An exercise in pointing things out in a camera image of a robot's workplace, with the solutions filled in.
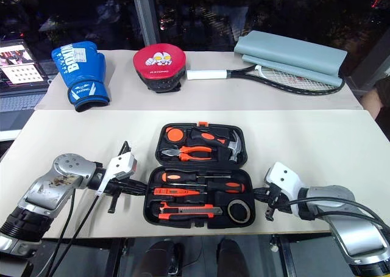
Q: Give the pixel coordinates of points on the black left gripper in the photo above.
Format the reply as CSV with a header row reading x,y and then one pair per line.
x,y
117,187

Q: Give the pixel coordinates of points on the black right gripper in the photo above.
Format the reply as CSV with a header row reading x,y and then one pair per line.
x,y
275,202

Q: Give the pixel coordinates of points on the orange voltage tester pen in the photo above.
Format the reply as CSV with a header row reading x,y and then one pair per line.
x,y
173,192

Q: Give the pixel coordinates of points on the orange black utility knife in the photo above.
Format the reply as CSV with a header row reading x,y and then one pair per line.
x,y
189,211

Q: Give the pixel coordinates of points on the black plastic tool case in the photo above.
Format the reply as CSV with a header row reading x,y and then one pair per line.
x,y
182,223

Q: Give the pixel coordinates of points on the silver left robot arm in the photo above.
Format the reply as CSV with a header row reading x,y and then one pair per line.
x,y
45,188

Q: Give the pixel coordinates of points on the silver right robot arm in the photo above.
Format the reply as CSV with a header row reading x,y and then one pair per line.
x,y
350,231

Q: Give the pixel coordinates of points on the black electrical tape roll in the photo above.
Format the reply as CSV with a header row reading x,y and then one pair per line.
x,y
230,211

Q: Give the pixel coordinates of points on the orange round tape measure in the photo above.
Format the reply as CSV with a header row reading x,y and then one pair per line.
x,y
175,135

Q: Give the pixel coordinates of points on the dark rounded shape under table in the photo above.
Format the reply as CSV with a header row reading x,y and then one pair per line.
x,y
161,255
231,255

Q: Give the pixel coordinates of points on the red boxing focus mitt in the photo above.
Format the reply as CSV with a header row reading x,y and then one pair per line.
x,y
158,60

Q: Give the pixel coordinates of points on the blue boxing glove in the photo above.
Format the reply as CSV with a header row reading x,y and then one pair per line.
x,y
79,72

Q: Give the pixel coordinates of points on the black white tennis racket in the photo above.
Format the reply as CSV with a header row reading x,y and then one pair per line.
x,y
207,74

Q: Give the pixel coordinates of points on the bystander person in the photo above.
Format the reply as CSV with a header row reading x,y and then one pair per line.
x,y
371,101

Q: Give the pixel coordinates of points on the grey folded mat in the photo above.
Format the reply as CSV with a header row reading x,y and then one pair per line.
x,y
289,51

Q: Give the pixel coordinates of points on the open laptop computer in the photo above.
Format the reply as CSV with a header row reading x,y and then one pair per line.
x,y
18,72

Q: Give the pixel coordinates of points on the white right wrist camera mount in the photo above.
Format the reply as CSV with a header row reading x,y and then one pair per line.
x,y
283,176

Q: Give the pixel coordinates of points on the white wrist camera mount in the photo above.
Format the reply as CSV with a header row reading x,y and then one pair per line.
x,y
117,167
283,176

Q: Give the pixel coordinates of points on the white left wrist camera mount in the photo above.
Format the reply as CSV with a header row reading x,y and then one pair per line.
x,y
117,167

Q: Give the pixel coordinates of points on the grey window frame post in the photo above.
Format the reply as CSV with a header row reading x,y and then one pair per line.
x,y
146,14

